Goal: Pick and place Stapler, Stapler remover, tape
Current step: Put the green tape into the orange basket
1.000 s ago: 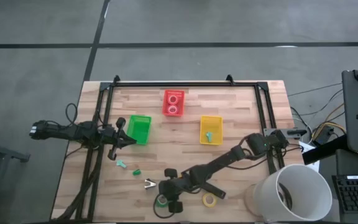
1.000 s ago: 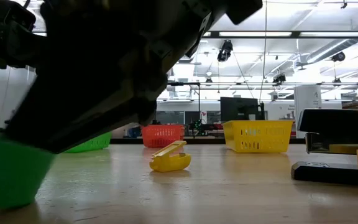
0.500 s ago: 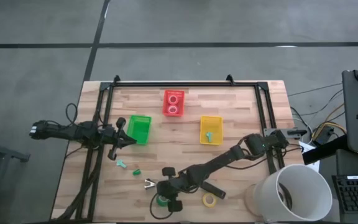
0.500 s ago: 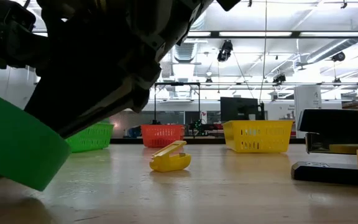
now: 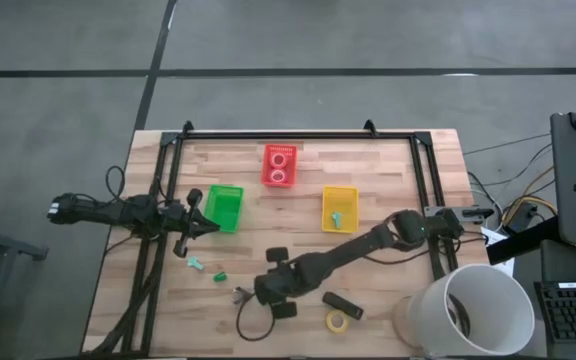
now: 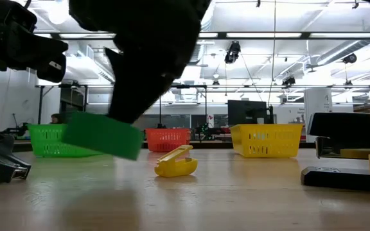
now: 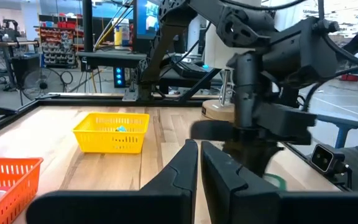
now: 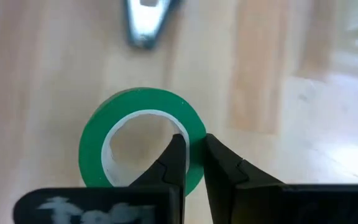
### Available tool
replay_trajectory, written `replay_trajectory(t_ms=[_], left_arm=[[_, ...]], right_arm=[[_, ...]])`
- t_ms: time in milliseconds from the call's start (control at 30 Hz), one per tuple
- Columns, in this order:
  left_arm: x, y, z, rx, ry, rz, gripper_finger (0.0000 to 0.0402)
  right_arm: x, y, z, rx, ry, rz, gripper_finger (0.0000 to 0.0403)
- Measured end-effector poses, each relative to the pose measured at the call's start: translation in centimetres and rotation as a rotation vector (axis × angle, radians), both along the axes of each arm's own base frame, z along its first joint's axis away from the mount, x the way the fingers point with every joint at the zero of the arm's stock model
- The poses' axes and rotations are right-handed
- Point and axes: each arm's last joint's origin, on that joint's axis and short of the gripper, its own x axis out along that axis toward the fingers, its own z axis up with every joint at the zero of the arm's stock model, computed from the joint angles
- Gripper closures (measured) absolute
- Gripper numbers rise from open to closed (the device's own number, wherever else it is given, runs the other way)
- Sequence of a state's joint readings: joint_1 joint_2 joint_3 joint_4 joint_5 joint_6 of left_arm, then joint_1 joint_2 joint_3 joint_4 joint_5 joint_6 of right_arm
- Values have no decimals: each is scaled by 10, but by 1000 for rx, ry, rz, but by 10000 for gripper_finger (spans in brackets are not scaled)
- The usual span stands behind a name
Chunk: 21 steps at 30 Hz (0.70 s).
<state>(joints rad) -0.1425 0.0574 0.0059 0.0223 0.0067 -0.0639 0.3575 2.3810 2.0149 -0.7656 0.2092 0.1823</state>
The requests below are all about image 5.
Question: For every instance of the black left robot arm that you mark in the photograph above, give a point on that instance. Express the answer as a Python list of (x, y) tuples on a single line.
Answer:
[(113, 212)]

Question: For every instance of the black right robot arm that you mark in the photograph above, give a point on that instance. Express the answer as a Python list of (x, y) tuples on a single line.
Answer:
[(358, 247)]

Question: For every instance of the green plastic basket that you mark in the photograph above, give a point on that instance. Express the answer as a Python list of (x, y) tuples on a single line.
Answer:
[(224, 210)]

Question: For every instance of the black frame clamp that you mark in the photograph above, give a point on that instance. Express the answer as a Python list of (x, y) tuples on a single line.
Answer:
[(187, 127), (369, 127)]

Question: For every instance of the black keyboard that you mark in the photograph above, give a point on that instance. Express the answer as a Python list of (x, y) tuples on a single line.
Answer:
[(573, 312)]

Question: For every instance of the grey staple remover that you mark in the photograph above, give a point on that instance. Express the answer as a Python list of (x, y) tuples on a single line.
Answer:
[(240, 296)]

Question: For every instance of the black power adapter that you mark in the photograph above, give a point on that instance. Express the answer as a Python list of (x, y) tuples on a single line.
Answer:
[(520, 217)]

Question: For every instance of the black stapler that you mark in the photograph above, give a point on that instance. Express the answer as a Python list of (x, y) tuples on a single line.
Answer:
[(343, 306)]

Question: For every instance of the black flat bar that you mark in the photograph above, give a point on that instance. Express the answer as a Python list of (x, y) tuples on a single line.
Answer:
[(518, 246)]

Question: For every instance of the white paper sheet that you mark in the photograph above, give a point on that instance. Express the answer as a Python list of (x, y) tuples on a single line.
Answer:
[(493, 235)]

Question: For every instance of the orange plastic basket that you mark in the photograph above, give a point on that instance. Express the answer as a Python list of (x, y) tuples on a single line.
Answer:
[(268, 180)]

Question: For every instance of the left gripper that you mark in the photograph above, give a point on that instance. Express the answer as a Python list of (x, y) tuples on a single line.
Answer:
[(180, 220)]

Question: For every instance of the teal staple remover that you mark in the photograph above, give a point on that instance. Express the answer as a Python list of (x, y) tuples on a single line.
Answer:
[(336, 220), (195, 263)]

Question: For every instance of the black aluminium table frame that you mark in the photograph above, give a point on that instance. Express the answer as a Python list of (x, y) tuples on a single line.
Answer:
[(293, 135)]

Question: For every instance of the white cylindrical bucket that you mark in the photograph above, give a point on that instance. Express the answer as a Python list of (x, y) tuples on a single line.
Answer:
[(433, 305)]

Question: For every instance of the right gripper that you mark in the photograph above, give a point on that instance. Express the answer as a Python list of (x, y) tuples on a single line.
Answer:
[(278, 285)]

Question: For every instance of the yellow tape roll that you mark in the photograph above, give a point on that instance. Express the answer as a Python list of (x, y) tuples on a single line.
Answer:
[(329, 321)]

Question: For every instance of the green mini stapler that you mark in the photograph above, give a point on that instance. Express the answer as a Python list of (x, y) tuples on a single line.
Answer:
[(220, 276)]

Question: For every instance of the yellow plastic basket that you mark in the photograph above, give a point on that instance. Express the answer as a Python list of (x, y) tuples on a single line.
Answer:
[(348, 200)]

